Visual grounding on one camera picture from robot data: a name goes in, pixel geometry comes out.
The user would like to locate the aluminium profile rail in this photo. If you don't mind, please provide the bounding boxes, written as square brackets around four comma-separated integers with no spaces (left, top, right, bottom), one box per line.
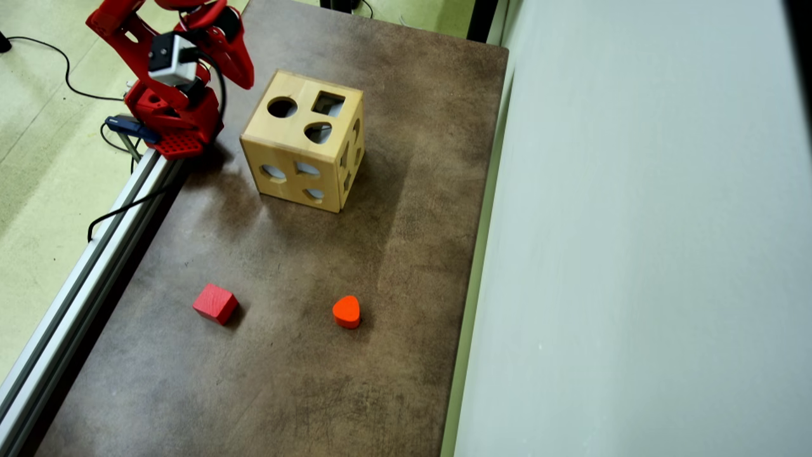
[0,147,185,457]

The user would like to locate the black object with cable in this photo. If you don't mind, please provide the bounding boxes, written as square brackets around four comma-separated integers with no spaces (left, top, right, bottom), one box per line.
[319,0,375,18]

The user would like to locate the black camera cable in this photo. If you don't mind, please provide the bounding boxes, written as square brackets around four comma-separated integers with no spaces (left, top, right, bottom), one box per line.
[87,51,228,243]

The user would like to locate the black vertical post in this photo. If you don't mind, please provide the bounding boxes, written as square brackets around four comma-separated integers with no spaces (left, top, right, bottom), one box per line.
[466,0,500,44]

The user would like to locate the wooden shape sorter box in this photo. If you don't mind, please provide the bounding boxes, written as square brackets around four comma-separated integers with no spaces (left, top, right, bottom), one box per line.
[240,70,365,214]

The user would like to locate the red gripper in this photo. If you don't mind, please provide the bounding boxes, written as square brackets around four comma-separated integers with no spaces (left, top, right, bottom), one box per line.
[180,0,255,89]

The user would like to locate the thin black cable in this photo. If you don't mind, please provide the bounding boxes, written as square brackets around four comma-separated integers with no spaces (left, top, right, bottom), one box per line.
[100,122,139,173]

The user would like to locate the black floor cable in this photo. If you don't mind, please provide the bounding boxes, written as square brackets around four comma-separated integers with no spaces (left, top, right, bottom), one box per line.
[6,36,124,102]

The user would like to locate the orange heart block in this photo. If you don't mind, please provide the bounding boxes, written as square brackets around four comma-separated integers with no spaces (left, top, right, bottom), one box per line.
[332,295,362,329]

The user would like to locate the blue table clamp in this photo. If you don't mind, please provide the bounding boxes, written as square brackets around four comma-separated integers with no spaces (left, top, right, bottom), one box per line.
[105,116,159,144]

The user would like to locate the red wooden cube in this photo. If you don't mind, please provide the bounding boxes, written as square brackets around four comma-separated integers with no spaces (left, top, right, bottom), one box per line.
[192,283,240,326]

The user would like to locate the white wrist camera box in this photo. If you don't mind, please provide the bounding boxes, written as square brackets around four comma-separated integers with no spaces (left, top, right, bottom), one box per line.
[148,33,200,86]

